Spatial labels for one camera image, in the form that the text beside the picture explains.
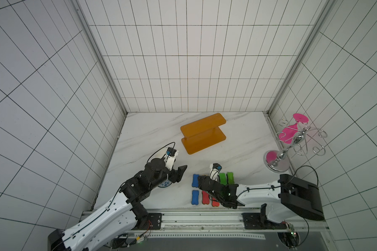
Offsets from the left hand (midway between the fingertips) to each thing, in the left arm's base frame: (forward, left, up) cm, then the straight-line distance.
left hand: (177, 166), depth 74 cm
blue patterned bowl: (-4, +7, -15) cm, 17 cm away
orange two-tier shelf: (+25, -14, -6) cm, 29 cm away
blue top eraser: (-10, -9, -15) cm, 20 cm away
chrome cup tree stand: (+11, -58, +11) cm, 60 cm away
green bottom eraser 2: (0, -29, -15) cm, 33 cm away
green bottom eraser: (0, -25, -15) cm, 29 cm away
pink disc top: (+22, -64, +11) cm, 69 cm away
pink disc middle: (+18, -60, +3) cm, 63 cm away
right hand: (-3, -7, -12) cm, 15 cm away
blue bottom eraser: (-2, -9, -15) cm, 17 cm away
